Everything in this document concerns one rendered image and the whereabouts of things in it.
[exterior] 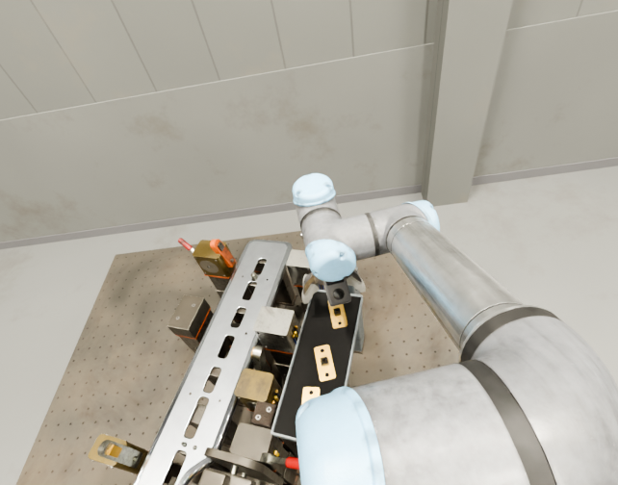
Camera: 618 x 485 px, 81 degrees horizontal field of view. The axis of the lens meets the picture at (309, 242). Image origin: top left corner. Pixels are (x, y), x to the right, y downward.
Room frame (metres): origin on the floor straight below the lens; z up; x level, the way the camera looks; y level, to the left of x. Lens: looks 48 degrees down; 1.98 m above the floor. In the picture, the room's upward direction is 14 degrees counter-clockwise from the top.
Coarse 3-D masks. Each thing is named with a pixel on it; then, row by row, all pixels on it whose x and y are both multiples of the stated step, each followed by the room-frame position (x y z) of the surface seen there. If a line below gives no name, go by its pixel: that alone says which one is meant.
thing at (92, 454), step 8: (96, 440) 0.35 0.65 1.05; (104, 440) 0.35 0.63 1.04; (112, 440) 0.34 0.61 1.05; (120, 440) 0.34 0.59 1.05; (96, 448) 0.33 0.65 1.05; (136, 448) 0.32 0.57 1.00; (144, 448) 0.34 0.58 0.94; (88, 456) 0.32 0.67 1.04; (96, 456) 0.31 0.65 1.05; (144, 456) 0.32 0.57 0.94; (112, 464) 0.29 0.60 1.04; (120, 464) 0.29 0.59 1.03; (176, 464) 0.34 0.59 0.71; (136, 472) 0.28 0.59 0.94; (168, 472) 0.31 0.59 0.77; (176, 472) 0.31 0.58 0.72; (168, 480) 0.29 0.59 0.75
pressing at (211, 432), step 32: (256, 256) 0.88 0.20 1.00; (288, 256) 0.84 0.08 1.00; (256, 288) 0.74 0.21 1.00; (224, 320) 0.64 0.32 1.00; (192, 384) 0.46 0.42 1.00; (224, 384) 0.44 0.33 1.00; (192, 416) 0.37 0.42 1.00; (224, 416) 0.35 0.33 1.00; (160, 448) 0.31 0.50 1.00; (192, 448) 0.29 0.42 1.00; (160, 480) 0.24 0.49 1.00
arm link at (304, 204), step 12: (300, 180) 0.51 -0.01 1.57; (312, 180) 0.51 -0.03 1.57; (324, 180) 0.50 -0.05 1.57; (300, 192) 0.48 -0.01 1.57; (312, 192) 0.47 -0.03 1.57; (324, 192) 0.47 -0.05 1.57; (300, 204) 0.47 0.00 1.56; (312, 204) 0.46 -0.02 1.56; (324, 204) 0.46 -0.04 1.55; (336, 204) 0.48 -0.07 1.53; (300, 216) 0.46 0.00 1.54; (300, 228) 0.45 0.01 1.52
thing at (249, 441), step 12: (240, 432) 0.28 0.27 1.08; (252, 432) 0.27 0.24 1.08; (264, 432) 0.26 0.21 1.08; (240, 444) 0.25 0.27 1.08; (252, 444) 0.24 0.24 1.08; (264, 444) 0.24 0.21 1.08; (276, 444) 0.25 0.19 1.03; (252, 456) 0.22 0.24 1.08; (276, 456) 0.23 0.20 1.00; (288, 456) 0.25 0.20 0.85; (276, 468) 0.21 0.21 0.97; (288, 468) 0.23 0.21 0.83; (288, 480) 0.21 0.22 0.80
